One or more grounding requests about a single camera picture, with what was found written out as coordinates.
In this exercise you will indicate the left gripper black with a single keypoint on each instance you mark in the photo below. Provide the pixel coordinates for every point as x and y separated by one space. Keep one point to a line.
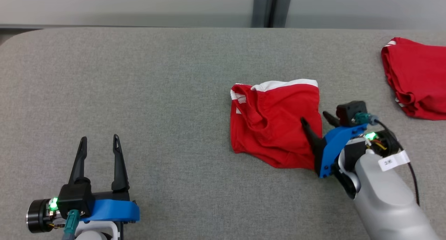
38 215

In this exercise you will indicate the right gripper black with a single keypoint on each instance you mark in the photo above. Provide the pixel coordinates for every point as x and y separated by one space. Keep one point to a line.
386 144

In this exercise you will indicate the red shorts white trim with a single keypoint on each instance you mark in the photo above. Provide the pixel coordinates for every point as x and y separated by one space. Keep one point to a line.
271 128

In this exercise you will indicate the red jersey white sleeves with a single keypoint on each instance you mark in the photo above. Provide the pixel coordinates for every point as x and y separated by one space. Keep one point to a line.
418 76

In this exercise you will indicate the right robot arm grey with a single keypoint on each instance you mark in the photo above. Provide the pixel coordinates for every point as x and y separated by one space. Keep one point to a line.
383 205

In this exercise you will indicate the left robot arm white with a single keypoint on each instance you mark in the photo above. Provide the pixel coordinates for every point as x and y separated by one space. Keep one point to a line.
94 233

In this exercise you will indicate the right blue camera mount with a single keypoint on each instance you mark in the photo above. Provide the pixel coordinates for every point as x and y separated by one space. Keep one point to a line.
334 142

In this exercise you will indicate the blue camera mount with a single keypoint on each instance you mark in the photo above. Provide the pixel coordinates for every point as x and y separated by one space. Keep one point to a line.
111 210
334 142

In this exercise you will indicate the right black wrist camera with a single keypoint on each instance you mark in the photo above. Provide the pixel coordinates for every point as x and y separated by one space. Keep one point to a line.
348 113

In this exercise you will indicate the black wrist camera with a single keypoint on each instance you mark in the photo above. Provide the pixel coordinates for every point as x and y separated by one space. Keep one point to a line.
75 198
348 113

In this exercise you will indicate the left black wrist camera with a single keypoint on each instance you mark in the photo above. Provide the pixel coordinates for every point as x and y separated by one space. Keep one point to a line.
75 198

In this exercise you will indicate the left blue camera mount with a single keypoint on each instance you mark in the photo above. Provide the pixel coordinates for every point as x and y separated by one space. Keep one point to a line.
111 210

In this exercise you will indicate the grey cylindrical post foot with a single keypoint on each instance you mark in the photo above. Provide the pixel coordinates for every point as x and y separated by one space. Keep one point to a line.
283 9
260 10

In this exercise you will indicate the grey wall base rail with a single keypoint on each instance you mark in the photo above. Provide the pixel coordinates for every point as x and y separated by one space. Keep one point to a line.
69 25

